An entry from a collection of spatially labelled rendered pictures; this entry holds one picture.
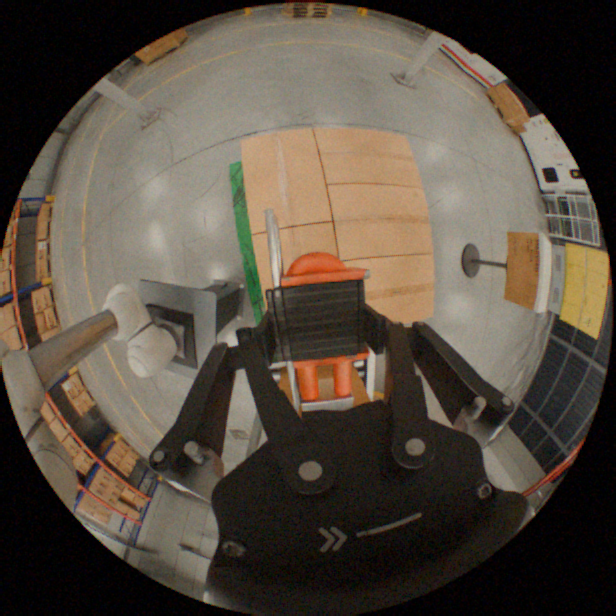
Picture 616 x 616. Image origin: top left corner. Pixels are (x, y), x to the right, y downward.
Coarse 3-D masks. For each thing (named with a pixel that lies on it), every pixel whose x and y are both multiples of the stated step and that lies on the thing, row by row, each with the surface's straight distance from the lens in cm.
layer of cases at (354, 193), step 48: (288, 144) 108; (336, 144) 110; (384, 144) 123; (288, 192) 93; (336, 192) 95; (384, 192) 104; (288, 240) 87; (336, 240) 89; (384, 240) 97; (384, 288) 98; (432, 288) 118
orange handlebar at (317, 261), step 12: (312, 252) 16; (324, 252) 16; (300, 264) 15; (312, 264) 15; (324, 264) 15; (336, 264) 16; (300, 372) 19; (312, 372) 19; (336, 372) 20; (348, 372) 20; (300, 384) 21; (312, 384) 20; (336, 384) 21; (348, 384) 21; (312, 396) 21
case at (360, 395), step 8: (320, 368) 97; (328, 368) 97; (352, 368) 96; (280, 376) 97; (288, 376) 95; (320, 376) 92; (328, 376) 91; (352, 376) 90; (280, 384) 91; (288, 384) 90; (352, 384) 86; (360, 384) 86; (288, 392) 86; (352, 392) 82; (360, 392) 82; (360, 400) 78; (368, 400) 78
